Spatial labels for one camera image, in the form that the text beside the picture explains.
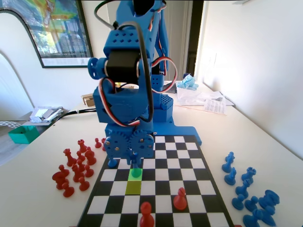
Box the green chess pawn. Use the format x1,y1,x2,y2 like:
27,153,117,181
131,152,141,178

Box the red chess queen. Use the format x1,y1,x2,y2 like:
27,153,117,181
63,148,77,167

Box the tall red chess piece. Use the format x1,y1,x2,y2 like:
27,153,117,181
139,201,155,227

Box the blue chess piece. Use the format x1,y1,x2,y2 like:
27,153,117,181
222,151,236,173
235,178,251,199
224,166,237,186
257,205,277,227
242,208,263,227

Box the blue chess rook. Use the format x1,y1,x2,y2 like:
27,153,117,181
241,166,257,185

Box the black and white chessboard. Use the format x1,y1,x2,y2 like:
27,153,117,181
76,135,235,227

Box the small cardboard box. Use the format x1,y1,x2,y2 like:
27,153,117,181
81,93,96,106

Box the black flat device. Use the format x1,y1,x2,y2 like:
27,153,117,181
165,82,178,94

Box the clear plastic bag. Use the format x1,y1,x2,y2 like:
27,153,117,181
177,87,224,106

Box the blue white crumpled bag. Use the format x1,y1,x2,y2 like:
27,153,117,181
176,73,199,91

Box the printed paper sheet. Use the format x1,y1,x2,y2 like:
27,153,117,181
203,98,228,116

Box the green plastic box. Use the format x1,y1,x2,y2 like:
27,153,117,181
8,125,40,144

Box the patterned grey white cloth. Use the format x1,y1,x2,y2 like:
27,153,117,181
0,120,17,130

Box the white arched panel dark rim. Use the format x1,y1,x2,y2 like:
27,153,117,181
0,9,45,119

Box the black framed poster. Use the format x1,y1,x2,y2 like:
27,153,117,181
0,0,93,69

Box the white red black servo wires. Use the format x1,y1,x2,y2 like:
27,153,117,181
98,77,142,128
151,56,178,93

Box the black power cable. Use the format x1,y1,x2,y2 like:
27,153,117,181
51,107,98,122

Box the thick black camera cable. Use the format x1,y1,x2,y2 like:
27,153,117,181
94,0,154,123

